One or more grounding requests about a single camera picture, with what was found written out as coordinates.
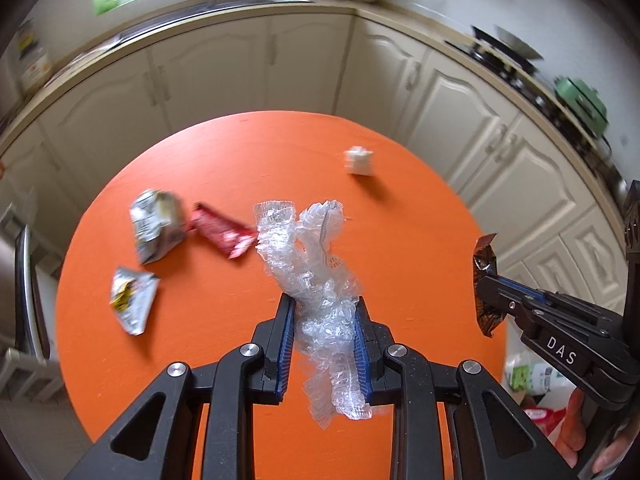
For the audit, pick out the green electric cooking pot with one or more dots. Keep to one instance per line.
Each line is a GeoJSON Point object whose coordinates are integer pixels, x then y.
{"type": "Point", "coordinates": [582, 105]}

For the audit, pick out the orange snack packet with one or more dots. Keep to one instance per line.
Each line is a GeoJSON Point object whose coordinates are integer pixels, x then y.
{"type": "Point", "coordinates": [320, 270]}

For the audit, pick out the orange round table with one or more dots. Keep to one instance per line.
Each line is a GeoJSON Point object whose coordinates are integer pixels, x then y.
{"type": "Point", "coordinates": [200, 160]}

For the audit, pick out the silver yellow snack packet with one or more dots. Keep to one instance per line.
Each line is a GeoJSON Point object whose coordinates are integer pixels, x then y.
{"type": "Point", "coordinates": [132, 300]}

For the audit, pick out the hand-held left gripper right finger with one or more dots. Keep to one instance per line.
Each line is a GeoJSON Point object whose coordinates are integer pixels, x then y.
{"type": "Point", "coordinates": [362, 355]}

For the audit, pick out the crumpled paper ball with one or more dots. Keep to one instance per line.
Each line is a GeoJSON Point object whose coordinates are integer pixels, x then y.
{"type": "Point", "coordinates": [359, 161]}

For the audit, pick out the steel double sink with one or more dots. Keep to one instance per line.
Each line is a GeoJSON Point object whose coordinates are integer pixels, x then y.
{"type": "Point", "coordinates": [210, 7]}

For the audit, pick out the crumpled silver snack packet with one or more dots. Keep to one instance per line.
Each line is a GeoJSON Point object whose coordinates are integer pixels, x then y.
{"type": "Point", "coordinates": [155, 225]}

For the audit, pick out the red snack wrapper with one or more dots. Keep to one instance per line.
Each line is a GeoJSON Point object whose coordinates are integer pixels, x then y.
{"type": "Point", "coordinates": [225, 232]}

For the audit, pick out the grey frying pan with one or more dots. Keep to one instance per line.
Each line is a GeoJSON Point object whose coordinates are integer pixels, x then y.
{"type": "Point", "coordinates": [517, 45]}

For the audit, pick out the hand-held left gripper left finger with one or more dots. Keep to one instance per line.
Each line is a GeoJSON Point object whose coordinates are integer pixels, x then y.
{"type": "Point", "coordinates": [285, 350]}

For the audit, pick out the clear oil bottle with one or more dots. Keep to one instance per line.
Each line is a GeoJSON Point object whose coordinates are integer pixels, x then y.
{"type": "Point", "coordinates": [35, 62]}

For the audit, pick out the cream base cabinets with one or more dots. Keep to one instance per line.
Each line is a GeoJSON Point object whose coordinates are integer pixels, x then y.
{"type": "Point", "coordinates": [210, 70]}

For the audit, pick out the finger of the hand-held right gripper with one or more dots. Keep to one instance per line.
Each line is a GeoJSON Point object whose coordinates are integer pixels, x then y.
{"type": "Point", "coordinates": [500, 295]}
{"type": "Point", "coordinates": [520, 289]}

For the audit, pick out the brown foil wrapper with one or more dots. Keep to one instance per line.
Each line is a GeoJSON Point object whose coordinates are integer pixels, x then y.
{"type": "Point", "coordinates": [485, 260]}

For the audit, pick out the grey metal rack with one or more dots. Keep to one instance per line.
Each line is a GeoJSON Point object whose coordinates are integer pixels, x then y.
{"type": "Point", "coordinates": [30, 300]}

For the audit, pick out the white green rice sack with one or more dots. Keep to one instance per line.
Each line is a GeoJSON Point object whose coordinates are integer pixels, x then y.
{"type": "Point", "coordinates": [535, 375]}

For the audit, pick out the cream cabinet drawer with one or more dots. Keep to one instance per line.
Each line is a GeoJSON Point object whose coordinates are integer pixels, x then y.
{"type": "Point", "coordinates": [550, 270]}
{"type": "Point", "coordinates": [595, 237]}

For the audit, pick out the person's right hand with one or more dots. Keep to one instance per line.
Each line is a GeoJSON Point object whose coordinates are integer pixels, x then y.
{"type": "Point", "coordinates": [570, 425]}

